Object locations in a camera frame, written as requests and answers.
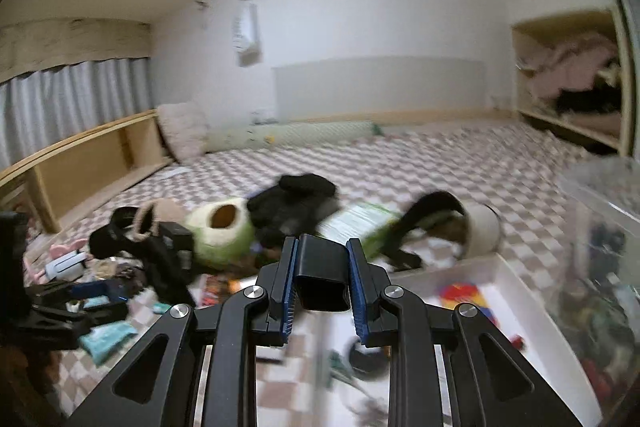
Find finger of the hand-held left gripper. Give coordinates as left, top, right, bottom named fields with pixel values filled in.
left=30, top=280, right=129, bottom=311
left=25, top=304, right=102, bottom=327

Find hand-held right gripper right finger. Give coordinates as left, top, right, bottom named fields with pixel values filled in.
left=345, top=237, right=567, bottom=427

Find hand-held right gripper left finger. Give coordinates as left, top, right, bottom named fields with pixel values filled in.
left=65, top=235, right=301, bottom=427

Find white shallow box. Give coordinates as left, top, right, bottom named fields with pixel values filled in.
left=319, top=254, right=604, bottom=427

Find white and black handheld device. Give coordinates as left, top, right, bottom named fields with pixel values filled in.
left=44, top=254, right=89, bottom=281

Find pink plastic toy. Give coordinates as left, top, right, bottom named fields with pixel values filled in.
left=34, top=241, right=87, bottom=284

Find blue wet wipes pack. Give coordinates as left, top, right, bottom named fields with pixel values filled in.
left=79, top=321, right=138, bottom=366

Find black visor cap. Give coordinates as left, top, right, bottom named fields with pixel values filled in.
left=89, top=206, right=147, bottom=259

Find black round lid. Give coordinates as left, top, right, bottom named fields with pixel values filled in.
left=347, top=339, right=391, bottom=376

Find green dotted tissue pack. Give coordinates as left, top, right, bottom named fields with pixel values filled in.
left=319, top=201, right=401, bottom=259

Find red card pack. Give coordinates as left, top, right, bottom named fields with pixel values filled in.
left=202, top=274, right=229, bottom=309

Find green clothes peg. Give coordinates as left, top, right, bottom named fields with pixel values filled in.
left=327, top=349, right=352, bottom=381

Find black knit hat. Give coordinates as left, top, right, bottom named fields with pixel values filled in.
left=142, top=236, right=197, bottom=304

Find green round plush toy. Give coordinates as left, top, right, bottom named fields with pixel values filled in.
left=184, top=200, right=256, bottom=269

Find black gloves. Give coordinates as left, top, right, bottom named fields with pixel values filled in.
left=247, top=173, right=342, bottom=249

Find black box with label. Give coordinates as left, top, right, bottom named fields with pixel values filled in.
left=157, top=221, right=196, bottom=254

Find red and blue cigarette pack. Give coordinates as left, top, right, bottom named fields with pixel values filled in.
left=439, top=284, right=497, bottom=324

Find wooden bedside shelf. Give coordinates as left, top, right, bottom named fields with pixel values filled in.
left=0, top=109, right=176, bottom=235

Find black visor with white brim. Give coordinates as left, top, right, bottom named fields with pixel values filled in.
left=387, top=190, right=502, bottom=271

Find checkered bed sheet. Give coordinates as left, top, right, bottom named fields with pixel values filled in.
left=20, top=119, right=601, bottom=427

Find grey curtain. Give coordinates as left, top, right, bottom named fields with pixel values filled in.
left=0, top=56, right=154, bottom=171

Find fluffy white pillow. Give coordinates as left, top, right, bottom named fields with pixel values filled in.
left=155, top=101, right=211, bottom=161

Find white headboard panel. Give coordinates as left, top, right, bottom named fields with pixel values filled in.
left=272, top=56, right=489, bottom=121

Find beige printed curtain valance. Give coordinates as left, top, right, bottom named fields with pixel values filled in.
left=0, top=19, right=154, bottom=84

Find clear plastic storage bin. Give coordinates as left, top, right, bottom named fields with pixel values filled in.
left=542, top=156, right=640, bottom=410

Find white paper bag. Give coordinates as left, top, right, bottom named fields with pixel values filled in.
left=232, top=1, right=264, bottom=68

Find pile of clothes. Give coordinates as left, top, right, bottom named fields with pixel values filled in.
left=519, top=31, right=624, bottom=118

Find wooden closet shelf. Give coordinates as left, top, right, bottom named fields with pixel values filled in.
left=510, top=9, right=632, bottom=158

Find sliding closet door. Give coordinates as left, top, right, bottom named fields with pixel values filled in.
left=602, top=0, right=640, bottom=162

